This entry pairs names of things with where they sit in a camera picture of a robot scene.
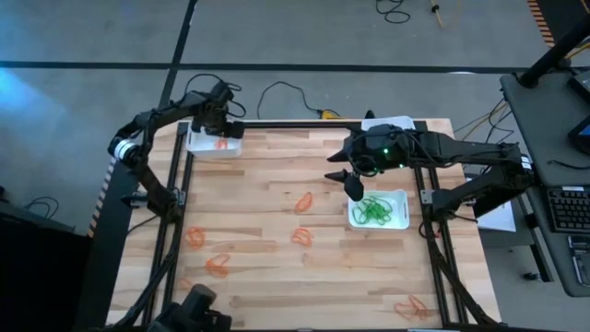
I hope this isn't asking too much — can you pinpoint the black cabinet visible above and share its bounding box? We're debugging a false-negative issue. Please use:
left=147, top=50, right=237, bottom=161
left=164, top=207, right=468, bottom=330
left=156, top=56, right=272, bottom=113
left=0, top=202, right=92, bottom=332

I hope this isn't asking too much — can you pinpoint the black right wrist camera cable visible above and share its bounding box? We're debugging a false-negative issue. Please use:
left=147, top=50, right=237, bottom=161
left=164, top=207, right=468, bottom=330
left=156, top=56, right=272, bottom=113
left=346, top=151, right=384, bottom=180

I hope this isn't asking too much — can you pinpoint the grey side desk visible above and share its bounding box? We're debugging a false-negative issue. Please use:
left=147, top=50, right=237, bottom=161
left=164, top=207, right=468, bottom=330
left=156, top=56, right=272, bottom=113
left=499, top=68, right=590, bottom=299

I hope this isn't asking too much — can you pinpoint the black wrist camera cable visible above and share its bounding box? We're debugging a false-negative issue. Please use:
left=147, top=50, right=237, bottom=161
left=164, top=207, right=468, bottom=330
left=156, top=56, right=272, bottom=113
left=346, top=151, right=384, bottom=180
left=183, top=72, right=249, bottom=120

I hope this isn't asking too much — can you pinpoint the white plastic basket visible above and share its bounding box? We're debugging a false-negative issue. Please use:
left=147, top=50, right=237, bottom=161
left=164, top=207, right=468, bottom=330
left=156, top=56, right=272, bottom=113
left=360, top=114, right=417, bottom=133
left=185, top=117, right=243, bottom=160
left=347, top=185, right=411, bottom=231

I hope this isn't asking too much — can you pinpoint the black keyboard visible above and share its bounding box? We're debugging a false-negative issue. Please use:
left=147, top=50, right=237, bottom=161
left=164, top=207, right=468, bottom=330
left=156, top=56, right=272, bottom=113
left=545, top=185, right=590, bottom=235

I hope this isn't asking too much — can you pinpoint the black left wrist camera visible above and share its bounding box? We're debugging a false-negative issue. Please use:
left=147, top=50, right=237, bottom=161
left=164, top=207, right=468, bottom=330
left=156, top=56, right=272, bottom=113
left=208, top=80, right=235, bottom=106

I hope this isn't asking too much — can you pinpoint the orange black hazard strip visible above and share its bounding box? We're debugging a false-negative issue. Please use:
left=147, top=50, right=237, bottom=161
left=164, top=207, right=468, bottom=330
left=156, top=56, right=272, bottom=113
left=526, top=0, right=558, bottom=49
left=86, top=150, right=121, bottom=240

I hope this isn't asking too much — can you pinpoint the black left wrist camera cable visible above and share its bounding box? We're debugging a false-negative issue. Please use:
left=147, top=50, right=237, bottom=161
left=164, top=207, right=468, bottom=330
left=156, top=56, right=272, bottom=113
left=183, top=72, right=249, bottom=120

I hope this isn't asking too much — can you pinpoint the black looped cable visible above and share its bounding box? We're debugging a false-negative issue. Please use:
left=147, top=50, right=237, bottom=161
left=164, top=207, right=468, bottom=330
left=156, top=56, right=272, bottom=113
left=19, top=196, right=61, bottom=221

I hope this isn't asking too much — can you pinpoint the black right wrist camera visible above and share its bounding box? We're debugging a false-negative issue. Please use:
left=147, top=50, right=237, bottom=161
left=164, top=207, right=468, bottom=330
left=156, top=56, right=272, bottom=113
left=363, top=122, right=398, bottom=145

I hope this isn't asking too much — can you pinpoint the black mat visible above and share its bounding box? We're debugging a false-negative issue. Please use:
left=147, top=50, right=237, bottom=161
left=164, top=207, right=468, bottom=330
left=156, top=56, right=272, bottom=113
left=72, top=149, right=149, bottom=332

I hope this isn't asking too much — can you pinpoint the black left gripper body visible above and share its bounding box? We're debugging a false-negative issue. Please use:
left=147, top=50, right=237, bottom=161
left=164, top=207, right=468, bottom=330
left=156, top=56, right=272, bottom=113
left=189, top=90, right=247, bottom=140

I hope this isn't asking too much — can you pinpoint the white paper sheet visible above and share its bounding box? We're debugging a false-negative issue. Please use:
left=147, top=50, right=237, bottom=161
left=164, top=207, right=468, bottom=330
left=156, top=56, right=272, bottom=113
left=474, top=176, right=518, bottom=234

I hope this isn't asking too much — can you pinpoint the black robot arm with camera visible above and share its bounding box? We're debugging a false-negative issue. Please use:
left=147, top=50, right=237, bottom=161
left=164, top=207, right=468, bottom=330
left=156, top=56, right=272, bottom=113
left=146, top=282, right=233, bottom=332

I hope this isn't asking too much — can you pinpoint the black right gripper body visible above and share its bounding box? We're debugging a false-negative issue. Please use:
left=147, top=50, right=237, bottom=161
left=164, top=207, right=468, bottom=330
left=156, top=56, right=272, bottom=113
left=340, top=122, right=416, bottom=203

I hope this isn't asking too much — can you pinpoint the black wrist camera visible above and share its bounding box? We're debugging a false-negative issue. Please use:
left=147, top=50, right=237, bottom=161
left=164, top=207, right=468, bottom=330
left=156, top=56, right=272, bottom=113
left=363, top=122, right=398, bottom=145
left=208, top=80, right=235, bottom=106

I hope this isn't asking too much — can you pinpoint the black coiled cable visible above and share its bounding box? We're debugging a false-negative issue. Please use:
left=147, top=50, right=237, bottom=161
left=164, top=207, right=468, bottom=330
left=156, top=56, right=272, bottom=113
left=374, top=0, right=412, bottom=26

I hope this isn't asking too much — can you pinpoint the black aluminium rig frame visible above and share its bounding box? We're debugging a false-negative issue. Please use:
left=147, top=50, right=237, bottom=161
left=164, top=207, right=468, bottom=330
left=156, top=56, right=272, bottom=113
left=108, top=119, right=503, bottom=332

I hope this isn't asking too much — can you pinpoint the black screen device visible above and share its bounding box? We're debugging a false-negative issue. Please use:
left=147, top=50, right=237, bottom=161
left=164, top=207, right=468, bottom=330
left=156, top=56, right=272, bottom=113
left=568, top=67, right=590, bottom=106
left=567, top=113, right=590, bottom=157

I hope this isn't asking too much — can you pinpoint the grey handheld device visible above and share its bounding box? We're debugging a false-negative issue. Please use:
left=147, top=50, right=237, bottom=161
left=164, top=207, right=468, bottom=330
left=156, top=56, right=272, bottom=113
left=567, top=233, right=590, bottom=288

